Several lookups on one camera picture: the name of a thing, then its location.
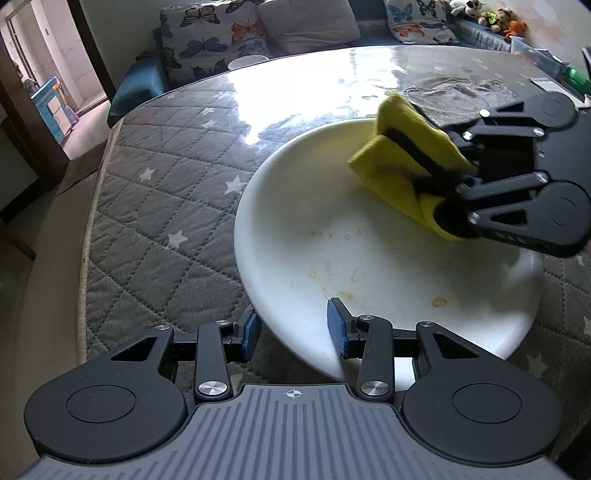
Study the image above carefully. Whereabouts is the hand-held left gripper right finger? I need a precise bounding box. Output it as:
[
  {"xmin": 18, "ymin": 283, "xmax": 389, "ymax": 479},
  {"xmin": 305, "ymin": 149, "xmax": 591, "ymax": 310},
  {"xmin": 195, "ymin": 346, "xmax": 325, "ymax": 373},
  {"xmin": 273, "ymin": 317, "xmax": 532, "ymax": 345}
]
[{"xmin": 326, "ymin": 298, "xmax": 481, "ymax": 401}]

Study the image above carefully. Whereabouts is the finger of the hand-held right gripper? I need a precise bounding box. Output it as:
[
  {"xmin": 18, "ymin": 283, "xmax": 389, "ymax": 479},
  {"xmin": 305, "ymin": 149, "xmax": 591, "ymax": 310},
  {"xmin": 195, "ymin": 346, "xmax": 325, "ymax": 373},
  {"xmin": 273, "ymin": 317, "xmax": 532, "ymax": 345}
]
[
  {"xmin": 445, "ymin": 98, "xmax": 546, "ymax": 174},
  {"xmin": 434, "ymin": 170, "xmax": 551, "ymax": 246}
]

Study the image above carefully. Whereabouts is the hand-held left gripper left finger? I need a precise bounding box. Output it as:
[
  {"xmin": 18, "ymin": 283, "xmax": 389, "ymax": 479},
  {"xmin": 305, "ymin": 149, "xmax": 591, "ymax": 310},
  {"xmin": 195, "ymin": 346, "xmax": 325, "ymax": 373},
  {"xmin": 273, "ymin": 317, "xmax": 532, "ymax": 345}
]
[{"xmin": 111, "ymin": 309, "xmax": 264, "ymax": 402}]

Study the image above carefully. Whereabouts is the large white plate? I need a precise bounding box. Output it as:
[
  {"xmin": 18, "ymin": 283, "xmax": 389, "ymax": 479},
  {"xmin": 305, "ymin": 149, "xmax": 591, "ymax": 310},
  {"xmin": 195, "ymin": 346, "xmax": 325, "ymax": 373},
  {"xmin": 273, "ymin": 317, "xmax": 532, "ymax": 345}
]
[{"xmin": 234, "ymin": 117, "xmax": 546, "ymax": 384}]

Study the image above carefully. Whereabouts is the yellow and black cleaning cloth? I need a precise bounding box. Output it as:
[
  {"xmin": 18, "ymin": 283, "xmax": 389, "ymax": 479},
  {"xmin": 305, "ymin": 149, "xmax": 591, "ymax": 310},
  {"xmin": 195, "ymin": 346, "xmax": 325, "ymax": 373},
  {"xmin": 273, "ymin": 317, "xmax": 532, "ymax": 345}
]
[{"xmin": 348, "ymin": 91, "xmax": 478, "ymax": 241}]

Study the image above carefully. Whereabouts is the grey towel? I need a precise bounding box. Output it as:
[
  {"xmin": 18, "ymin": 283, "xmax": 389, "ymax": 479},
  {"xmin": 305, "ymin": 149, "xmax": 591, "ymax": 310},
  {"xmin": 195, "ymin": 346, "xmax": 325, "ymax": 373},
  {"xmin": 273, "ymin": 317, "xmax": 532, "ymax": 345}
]
[{"xmin": 399, "ymin": 78, "xmax": 532, "ymax": 128}]

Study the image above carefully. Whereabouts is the clear plastic box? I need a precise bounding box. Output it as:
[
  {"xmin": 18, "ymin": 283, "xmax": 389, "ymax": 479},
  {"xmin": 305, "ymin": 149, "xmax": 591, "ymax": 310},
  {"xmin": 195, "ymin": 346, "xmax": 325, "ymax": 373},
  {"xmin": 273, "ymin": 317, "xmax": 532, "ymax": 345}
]
[{"xmin": 510, "ymin": 36, "xmax": 561, "ymax": 66}]

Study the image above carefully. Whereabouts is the green bottle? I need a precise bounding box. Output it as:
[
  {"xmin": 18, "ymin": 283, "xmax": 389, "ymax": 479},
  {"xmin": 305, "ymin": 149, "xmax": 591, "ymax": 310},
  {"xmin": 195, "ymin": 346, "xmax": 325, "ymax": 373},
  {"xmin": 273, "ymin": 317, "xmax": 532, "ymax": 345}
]
[{"xmin": 561, "ymin": 65, "xmax": 591, "ymax": 94}]

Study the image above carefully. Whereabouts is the orange brown plush toy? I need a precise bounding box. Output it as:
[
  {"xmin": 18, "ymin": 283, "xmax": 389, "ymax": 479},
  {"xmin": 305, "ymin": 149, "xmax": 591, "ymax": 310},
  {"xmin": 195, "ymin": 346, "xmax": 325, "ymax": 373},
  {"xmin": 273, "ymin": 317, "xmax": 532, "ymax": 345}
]
[{"xmin": 501, "ymin": 9, "xmax": 528, "ymax": 42}]

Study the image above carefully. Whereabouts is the yellow green plush toy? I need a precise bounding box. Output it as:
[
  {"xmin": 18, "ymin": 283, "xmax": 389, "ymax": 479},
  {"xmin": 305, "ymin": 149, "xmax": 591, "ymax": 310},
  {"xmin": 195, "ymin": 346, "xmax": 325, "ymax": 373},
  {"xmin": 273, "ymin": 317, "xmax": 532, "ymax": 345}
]
[{"xmin": 478, "ymin": 9, "xmax": 504, "ymax": 33}]

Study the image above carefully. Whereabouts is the black and white plush toy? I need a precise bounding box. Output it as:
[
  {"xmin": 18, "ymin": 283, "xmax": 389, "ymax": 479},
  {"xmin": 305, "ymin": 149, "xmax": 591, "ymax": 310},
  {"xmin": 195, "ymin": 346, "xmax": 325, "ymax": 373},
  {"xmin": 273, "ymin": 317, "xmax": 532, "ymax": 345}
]
[{"xmin": 450, "ymin": 0, "xmax": 485, "ymax": 19}]

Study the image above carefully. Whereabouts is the butterfly print pillow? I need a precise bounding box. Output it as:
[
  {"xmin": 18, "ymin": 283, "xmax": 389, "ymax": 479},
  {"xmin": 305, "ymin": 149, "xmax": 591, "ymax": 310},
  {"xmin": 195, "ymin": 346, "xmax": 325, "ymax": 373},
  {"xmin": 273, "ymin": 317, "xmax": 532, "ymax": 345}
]
[
  {"xmin": 383, "ymin": 0, "xmax": 460, "ymax": 45},
  {"xmin": 159, "ymin": 0, "xmax": 271, "ymax": 80}
]

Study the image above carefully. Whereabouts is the beige pillow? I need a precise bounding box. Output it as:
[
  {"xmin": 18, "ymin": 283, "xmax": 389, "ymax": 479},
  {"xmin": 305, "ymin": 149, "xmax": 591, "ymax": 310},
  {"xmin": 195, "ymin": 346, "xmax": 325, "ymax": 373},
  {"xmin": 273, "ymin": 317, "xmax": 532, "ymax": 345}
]
[{"xmin": 255, "ymin": 0, "xmax": 362, "ymax": 55}]

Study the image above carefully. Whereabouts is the blue toy cabinet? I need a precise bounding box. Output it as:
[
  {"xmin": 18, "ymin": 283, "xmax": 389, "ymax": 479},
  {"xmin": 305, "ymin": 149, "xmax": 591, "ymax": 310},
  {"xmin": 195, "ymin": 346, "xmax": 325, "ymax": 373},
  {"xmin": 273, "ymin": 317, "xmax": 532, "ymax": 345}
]
[{"xmin": 30, "ymin": 76, "xmax": 77, "ymax": 144}]

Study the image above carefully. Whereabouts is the dark wooden door frame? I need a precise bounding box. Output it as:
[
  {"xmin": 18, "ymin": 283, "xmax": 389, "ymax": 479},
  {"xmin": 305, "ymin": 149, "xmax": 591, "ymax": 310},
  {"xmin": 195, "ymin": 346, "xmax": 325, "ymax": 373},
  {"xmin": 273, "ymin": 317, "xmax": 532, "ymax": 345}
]
[{"xmin": 0, "ymin": 0, "xmax": 116, "ymax": 185}]

